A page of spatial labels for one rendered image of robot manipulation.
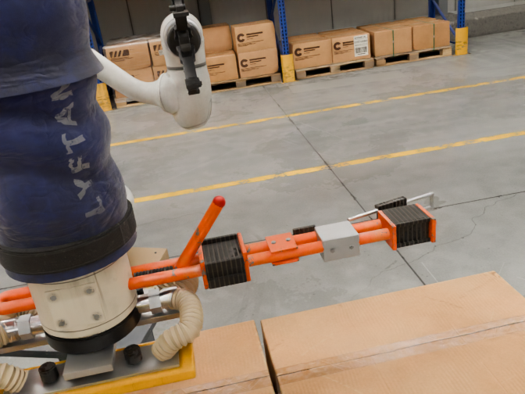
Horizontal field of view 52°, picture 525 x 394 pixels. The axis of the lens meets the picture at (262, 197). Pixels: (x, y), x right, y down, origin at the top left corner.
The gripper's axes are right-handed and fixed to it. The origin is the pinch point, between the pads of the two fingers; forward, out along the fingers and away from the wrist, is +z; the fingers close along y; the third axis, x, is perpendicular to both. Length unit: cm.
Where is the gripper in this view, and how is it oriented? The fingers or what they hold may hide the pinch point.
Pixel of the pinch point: (187, 51)
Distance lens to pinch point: 111.0
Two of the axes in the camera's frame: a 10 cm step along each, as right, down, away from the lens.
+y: 1.2, 9.1, 4.0
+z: 1.7, 3.8, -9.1
